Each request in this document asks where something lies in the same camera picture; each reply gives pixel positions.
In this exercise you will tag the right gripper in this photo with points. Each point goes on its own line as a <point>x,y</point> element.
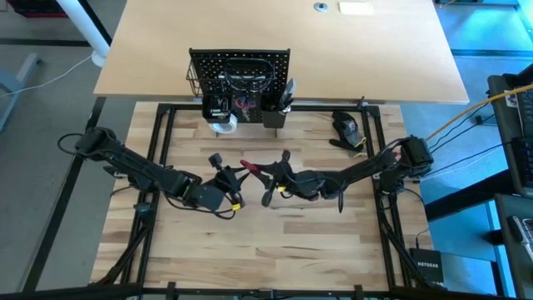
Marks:
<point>306,185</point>

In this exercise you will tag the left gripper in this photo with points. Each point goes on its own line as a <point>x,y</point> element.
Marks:
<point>210,196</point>

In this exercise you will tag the white tape roll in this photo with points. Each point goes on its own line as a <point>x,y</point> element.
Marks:
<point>229,126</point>

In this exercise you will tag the red and blue scissors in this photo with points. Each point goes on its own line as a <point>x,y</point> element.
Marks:
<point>242,102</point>

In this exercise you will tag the grey metal tool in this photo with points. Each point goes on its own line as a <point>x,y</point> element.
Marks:
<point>288,89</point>

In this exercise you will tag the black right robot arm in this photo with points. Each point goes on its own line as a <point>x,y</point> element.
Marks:
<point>366,171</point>

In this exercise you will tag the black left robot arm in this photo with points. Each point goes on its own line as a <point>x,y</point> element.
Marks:
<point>141,168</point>

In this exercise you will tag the black plastic pegboard bin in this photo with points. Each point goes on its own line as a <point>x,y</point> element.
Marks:
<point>272,121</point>
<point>208,118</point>

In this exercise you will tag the black grey work glove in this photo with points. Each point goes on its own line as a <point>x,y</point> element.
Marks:
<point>347,129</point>

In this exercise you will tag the black metal pegboard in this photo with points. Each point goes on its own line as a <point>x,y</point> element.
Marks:
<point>239,66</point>

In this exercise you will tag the light wooden desk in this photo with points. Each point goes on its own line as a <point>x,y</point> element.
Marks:
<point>291,41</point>

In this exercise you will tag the silver desk grommet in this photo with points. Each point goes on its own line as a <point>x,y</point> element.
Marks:
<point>320,7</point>

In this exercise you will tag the white card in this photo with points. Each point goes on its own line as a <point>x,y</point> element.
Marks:
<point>356,8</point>

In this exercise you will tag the white desk leg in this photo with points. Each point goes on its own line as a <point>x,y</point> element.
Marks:
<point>83,29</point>

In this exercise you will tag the dark side desk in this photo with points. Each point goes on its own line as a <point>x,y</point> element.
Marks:
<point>506,125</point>

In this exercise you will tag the grey metal table base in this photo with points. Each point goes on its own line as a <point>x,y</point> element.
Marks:
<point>12,83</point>

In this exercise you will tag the grey handheld device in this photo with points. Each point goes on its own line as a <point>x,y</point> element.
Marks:
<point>520,233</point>

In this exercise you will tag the black keyboard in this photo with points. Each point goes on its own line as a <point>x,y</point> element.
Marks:
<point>526,158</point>

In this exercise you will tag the black and red crate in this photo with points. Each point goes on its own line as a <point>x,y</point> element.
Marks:
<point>33,8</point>

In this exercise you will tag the black aluminium table frame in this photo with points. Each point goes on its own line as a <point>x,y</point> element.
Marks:
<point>104,291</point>

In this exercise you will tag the black Netgear network switch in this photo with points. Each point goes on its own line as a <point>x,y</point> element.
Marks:
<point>426,266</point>

